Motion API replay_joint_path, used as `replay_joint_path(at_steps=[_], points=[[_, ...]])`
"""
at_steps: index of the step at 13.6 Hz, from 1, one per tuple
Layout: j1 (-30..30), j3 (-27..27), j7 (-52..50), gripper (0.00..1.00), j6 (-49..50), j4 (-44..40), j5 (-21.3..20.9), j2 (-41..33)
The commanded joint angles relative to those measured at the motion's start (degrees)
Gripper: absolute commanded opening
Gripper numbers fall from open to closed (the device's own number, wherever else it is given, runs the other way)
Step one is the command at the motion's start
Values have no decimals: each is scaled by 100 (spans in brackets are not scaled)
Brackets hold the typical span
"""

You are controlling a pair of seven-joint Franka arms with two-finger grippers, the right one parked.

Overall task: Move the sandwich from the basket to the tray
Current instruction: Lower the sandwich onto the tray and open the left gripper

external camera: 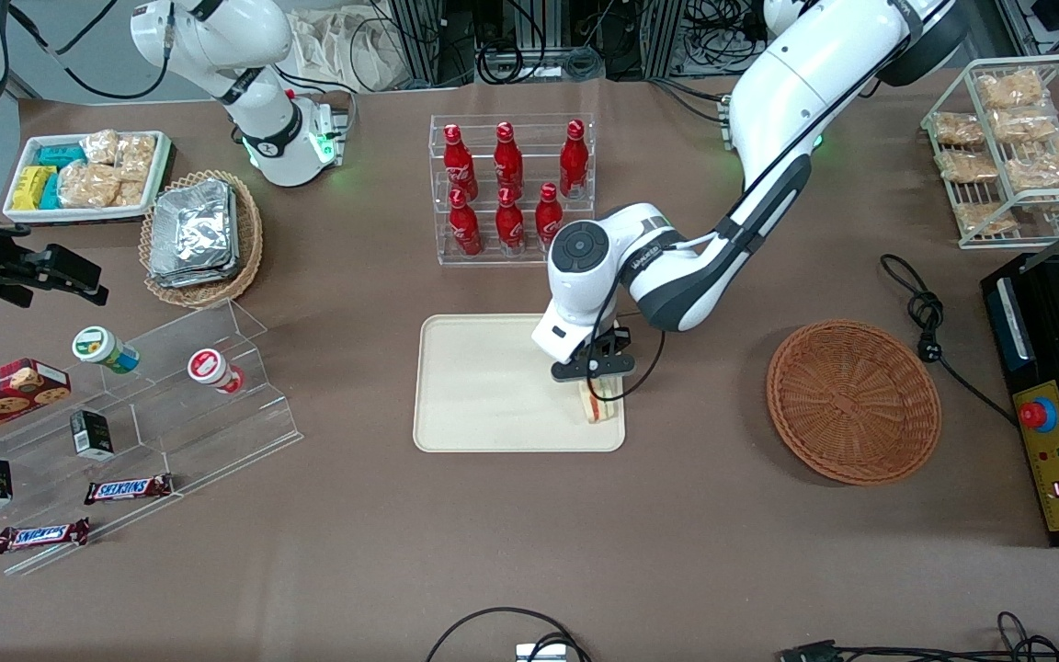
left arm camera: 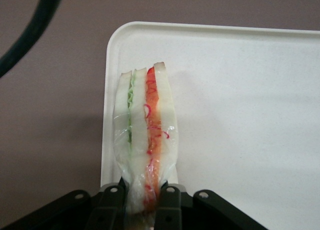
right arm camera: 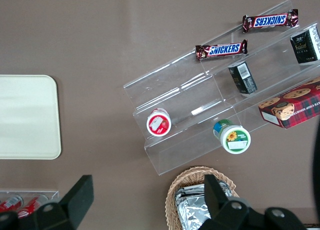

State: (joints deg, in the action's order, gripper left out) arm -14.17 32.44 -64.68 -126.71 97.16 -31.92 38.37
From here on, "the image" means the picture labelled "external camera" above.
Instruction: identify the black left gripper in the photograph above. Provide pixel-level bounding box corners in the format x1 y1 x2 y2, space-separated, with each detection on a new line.
581 324 632 411

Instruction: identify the triangular sandwich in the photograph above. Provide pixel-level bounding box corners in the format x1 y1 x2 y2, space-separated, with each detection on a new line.
578 377 621 427

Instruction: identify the white rectangular snack tray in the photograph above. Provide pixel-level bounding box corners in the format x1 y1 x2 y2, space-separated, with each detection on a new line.
2 130 173 225

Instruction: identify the beige plastic tray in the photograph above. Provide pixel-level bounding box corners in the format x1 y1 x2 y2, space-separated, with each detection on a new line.
413 313 627 454

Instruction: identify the oval light wicker basket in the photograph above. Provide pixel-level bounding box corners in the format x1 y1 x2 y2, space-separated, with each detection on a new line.
138 169 265 310

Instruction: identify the round brown wicker basket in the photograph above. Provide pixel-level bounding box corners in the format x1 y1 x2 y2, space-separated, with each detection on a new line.
766 318 943 486

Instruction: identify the green lid yoghurt cup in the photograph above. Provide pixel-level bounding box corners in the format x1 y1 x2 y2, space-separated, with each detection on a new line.
71 325 142 375

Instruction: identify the yellow snack pack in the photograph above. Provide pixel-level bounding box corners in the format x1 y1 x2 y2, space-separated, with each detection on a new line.
12 165 58 211

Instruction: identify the silver foil pack stack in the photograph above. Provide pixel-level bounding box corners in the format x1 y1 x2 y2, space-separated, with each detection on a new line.
147 178 242 289

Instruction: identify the clear acrylic bottle rack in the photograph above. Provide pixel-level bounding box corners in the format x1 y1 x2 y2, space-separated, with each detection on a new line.
428 113 597 268

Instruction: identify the red lid yoghurt cup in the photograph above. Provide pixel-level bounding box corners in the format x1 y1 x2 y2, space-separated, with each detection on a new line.
187 347 246 395

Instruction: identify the clear acrylic stepped shelf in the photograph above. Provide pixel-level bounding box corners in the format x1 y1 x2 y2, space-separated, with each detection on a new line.
0 298 304 578

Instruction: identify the red cola bottle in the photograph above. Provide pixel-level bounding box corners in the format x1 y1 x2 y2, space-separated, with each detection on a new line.
494 187 527 255
493 121 525 200
448 188 484 257
442 124 480 202
534 182 565 251
558 120 590 200

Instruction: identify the snickers bar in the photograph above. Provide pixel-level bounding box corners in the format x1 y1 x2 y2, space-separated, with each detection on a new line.
83 473 176 507
0 517 92 555

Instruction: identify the beige cloth bag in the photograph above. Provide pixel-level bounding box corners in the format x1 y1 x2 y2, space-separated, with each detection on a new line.
285 7 394 94

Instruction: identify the bagged pastry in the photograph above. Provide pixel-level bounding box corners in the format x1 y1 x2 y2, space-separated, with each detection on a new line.
931 111 988 149
1005 138 1059 192
954 200 1019 236
974 69 1046 110
936 148 1000 184
991 105 1059 144

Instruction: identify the black appliance with yellow panel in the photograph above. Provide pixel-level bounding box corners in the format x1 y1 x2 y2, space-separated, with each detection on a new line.
979 253 1059 551

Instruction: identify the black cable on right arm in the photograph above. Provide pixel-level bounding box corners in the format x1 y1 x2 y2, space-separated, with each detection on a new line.
7 0 174 102

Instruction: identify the black cable loop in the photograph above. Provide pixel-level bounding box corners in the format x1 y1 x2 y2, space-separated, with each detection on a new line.
425 606 591 662

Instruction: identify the black cable bundle with connector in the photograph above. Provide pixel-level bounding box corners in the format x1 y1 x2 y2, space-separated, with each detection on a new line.
776 611 1059 662

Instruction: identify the black power cable with plug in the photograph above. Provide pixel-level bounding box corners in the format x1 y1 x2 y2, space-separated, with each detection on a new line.
878 253 1019 427

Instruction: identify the aluminium frame rack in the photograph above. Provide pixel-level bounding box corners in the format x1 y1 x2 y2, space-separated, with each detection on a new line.
384 0 775 86

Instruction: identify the white wire rack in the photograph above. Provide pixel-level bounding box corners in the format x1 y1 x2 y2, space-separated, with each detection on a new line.
919 54 1059 252

